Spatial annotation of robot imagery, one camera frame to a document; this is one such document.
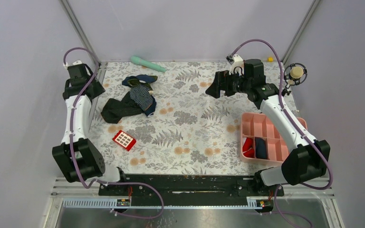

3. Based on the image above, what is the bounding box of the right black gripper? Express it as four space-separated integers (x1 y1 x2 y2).
205 68 251 99

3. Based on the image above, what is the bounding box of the black striped underwear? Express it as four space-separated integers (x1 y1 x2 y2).
101 92 143 124

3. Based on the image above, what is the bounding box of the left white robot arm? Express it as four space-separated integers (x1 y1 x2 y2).
52 60 128 195

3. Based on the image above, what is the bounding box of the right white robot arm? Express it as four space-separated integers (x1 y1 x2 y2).
205 57 330 196

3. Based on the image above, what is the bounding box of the blue striped underwear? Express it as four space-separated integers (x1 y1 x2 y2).
122 75 158 117

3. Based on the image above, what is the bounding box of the red rolled underwear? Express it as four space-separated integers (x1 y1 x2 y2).
242 137 255 158

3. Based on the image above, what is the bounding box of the navy rolled underwear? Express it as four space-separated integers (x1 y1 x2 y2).
255 137 268 160

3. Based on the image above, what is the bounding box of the pink compartment organizer tray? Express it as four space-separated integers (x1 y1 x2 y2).
238 112 295 166

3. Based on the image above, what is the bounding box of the floral patterned table mat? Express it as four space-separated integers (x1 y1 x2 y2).
89 62 271 175

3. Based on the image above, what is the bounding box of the mint green handheld tool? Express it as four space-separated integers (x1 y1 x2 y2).
130 56 166 73

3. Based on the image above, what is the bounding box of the red white calculator toy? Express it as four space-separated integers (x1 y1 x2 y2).
112 130 136 151

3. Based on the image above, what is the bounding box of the black microphone with stand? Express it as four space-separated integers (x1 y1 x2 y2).
282 63 308 96

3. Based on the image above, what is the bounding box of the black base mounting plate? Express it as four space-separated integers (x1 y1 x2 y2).
98 174 284 207

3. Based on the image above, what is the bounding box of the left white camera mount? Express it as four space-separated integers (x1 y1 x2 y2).
63 60 83 69

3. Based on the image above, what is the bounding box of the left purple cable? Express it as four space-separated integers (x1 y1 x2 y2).
63 47 165 220

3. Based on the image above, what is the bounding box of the purple cable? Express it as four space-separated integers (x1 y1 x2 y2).
226 39 334 228
63 47 165 220

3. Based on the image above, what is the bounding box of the grey slotted cable duct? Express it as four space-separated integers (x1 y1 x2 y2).
62 197 265 209

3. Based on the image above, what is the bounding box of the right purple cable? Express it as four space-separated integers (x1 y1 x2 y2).
226 39 334 228

